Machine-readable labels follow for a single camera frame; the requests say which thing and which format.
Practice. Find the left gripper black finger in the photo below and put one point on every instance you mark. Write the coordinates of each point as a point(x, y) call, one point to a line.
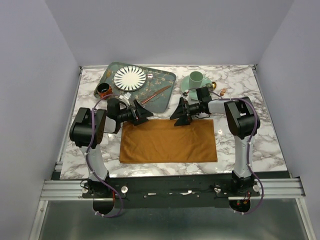
point(140, 111)
point(140, 121)

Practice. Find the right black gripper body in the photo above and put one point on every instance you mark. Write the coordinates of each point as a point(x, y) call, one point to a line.
point(195, 109)

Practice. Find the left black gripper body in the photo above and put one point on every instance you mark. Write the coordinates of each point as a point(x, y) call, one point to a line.
point(130, 116)

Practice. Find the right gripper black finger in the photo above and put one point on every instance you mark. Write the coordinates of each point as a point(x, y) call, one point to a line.
point(184, 120)
point(180, 110)

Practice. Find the orange-brown cloth napkin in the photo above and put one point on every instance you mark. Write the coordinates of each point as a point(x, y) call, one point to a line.
point(159, 141)

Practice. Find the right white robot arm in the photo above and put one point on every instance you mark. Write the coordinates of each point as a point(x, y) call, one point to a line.
point(243, 123)

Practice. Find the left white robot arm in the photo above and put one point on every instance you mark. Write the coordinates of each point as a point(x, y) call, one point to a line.
point(89, 126)

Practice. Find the gold spoon with flower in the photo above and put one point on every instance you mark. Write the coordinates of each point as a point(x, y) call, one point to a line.
point(211, 85)

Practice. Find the copper table knife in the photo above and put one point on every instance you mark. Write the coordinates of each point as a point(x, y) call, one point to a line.
point(155, 94)

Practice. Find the copper fork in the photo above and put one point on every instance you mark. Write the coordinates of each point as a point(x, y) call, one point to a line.
point(223, 91)

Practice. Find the teal floral serving tray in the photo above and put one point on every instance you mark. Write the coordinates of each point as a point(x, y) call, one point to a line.
point(161, 78)

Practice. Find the mint green saucer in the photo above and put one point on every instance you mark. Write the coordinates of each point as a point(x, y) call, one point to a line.
point(184, 86)

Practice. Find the mint green cup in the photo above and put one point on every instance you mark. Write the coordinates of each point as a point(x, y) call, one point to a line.
point(195, 80)

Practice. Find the white black striped plate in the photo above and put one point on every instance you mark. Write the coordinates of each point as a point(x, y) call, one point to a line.
point(129, 78)

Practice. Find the copper black mug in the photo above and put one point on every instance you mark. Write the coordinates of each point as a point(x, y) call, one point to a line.
point(102, 90)

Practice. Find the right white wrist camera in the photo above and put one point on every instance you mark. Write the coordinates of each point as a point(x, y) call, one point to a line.
point(186, 96)

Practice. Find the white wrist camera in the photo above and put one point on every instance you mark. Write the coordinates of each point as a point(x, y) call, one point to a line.
point(186, 96)
point(125, 98)

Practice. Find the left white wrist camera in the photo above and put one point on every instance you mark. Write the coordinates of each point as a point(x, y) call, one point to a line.
point(125, 98)

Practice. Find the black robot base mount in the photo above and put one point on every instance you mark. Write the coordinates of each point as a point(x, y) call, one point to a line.
point(185, 191)

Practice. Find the aluminium frame rail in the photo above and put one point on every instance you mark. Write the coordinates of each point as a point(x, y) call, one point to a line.
point(70, 190)

